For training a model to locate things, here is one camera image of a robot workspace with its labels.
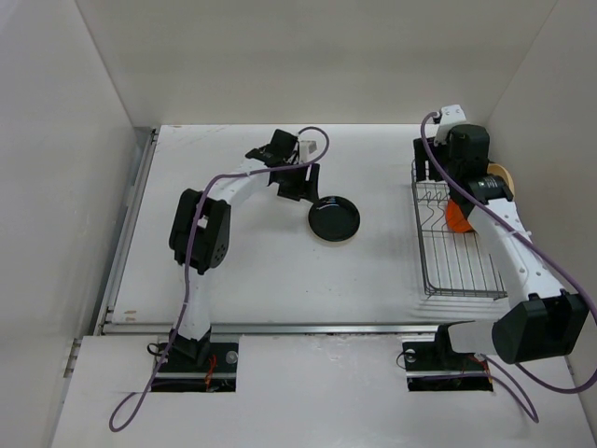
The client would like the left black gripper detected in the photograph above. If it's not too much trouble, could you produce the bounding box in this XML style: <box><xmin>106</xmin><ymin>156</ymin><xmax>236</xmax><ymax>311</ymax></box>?
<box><xmin>275</xmin><ymin>160</ymin><xmax>318</xmax><ymax>204</ymax></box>

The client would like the black plate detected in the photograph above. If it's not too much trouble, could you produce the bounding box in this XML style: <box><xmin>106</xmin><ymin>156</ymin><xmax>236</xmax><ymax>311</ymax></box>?
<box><xmin>307</xmin><ymin>195</ymin><xmax>361</xmax><ymax>243</ymax></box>

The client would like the beige cartoon plate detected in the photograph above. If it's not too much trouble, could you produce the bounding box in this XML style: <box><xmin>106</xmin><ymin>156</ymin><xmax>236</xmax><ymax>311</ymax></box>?
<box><xmin>487</xmin><ymin>162</ymin><xmax>515</xmax><ymax>195</ymax></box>

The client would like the orange plate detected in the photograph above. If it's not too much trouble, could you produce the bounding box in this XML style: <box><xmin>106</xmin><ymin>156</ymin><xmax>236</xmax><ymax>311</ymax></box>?
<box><xmin>445</xmin><ymin>199</ymin><xmax>474</xmax><ymax>233</ymax></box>

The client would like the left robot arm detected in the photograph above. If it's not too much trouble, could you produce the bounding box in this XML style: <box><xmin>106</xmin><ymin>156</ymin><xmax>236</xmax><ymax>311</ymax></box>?
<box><xmin>166</xmin><ymin>126</ymin><xmax>329</xmax><ymax>371</ymax></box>

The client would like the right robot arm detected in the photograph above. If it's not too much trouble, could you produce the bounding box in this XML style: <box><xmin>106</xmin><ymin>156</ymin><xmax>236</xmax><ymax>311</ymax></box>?
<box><xmin>413</xmin><ymin>124</ymin><xmax>589</xmax><ymax>368</ymax></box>

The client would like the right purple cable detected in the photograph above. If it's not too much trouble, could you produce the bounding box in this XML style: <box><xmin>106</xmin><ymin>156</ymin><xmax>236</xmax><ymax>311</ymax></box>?
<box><xmin>421</xmin><ymin>109</ymin><xmax>597</xmax><ymax>425</ymax></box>

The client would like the purple cable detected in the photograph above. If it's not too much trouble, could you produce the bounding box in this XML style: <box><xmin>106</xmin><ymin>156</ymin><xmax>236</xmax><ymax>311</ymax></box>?
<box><xmin>108</xmin><ymin>126</ymin><xmax>331</xmax><ymax>433</ymax></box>
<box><xmin>421</xmin><ymin>109</ymin><xmax>597</xmax><ymax>425</ymax></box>

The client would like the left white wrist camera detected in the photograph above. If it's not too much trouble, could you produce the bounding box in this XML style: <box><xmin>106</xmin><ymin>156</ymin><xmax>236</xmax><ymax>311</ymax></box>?
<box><xmin>298</xmin><ymin>140</ymin><xmax>317</xmax><ymax>163</ymax></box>

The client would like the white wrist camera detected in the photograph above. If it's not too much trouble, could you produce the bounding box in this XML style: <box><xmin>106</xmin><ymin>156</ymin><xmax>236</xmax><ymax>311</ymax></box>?
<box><xmin>434</xmin><ymin>104</ymin><xmax>467</xmax><ymax>146</ymax></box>
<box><xmin>298</xmin><ymin>140</ymin><xmax>317</xmax><ymax>163</ymax></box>

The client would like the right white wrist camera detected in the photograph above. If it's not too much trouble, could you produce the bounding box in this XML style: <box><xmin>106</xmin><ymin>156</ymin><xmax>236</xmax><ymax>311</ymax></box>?
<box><xmin>434</xmin><ymin>104</ymin><xmax>467</xmax><ymax>146</ymax></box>

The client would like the grey wire dish rack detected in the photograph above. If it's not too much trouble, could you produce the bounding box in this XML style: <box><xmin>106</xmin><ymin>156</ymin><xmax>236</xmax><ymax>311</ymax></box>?
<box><xmin>411</xmin><ymin>164</ymin><xmax>507</xmax><ymax>301</ymax></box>

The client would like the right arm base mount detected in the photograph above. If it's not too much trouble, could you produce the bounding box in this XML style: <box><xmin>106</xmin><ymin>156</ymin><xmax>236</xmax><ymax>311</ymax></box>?
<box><xmin>396</xmin><ymin>341</ymin><xmax>493</xmax><ymax>392</ymax></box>

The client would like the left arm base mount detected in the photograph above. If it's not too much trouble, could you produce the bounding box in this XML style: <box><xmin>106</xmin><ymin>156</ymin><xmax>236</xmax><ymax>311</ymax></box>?
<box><xmin>150</xmin><ymin>342</ymin><xmax>239</xmax><ymax>393</ymax></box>

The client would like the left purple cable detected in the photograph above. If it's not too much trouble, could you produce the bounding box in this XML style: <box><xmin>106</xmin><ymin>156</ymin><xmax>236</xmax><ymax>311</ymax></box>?
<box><xmin>108</xmin><ymin>126</ymin><xmax>331</xmax><ymax>433</ymax></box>

